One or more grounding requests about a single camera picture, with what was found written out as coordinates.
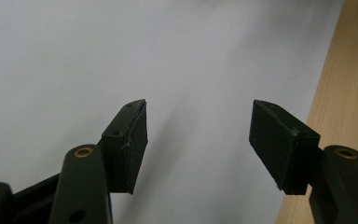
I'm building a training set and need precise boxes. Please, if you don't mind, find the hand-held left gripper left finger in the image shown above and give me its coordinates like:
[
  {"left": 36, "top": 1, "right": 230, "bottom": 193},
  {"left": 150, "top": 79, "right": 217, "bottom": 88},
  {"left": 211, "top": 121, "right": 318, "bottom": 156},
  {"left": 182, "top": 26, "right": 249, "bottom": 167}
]
[{"left": 97, "top": 98, "right": 149, "bottom": 196}]

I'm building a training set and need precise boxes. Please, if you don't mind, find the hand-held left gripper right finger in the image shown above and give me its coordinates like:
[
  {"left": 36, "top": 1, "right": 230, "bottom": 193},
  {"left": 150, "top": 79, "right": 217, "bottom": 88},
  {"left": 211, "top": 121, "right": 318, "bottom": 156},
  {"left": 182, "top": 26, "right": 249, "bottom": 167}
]
[{"left": 248, "top": 99, "right": 322, "bottom": 196}]

